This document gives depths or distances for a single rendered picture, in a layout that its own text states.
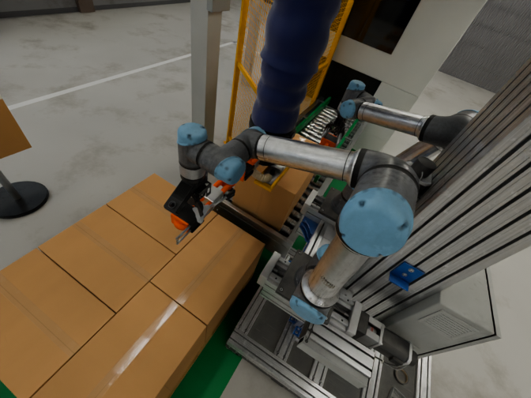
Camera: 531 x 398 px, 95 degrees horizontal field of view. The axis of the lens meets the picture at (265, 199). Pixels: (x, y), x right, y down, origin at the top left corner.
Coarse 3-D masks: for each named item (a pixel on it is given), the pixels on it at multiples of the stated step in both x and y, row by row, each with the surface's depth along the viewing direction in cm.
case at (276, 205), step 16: (288, 176) 151; (304, 176) 154; (240, 192) 164; (256, 192) 157; (272, 192) 150; (288, 192) 143; (240, 208) 176; (256, 208) 167; (272, 208) 159; (288, 208) 152; (272, 224) 169
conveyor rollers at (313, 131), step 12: (324, 108) 319; (312, 120) 289; (324, 120) 293; (348, 120) 312; (300, 132) 266; (312, 132) 270; (312, 180) 216; (324, 180) 221; (228, 192) 185; (300, 204) 194; (288, 216) 183; (300, 216) 185; (288, 228) 175
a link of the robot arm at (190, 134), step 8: (184, 128) 61; (192, 128) 62; (200, 128) 63; (184, 136) 60; (192, 136) 60; (200, 136) 61; (184, 144) 61; (192, 144) 61; (200, 144) 62; (184, 152) 63; (192, 152) 62; (184, 160) 65; (192, 160) 64; (192, 168) 67; (200, 168) 69
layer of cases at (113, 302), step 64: (128, 192) 167; (64, 256) 131; (128, 256) 139; (192, 256) 147; (256, 256) 156; (0, 320) 108; (64, 320) 113; (128, 320) 118; (192, 320) 124; (64, 384) 99; (128, 384) 103
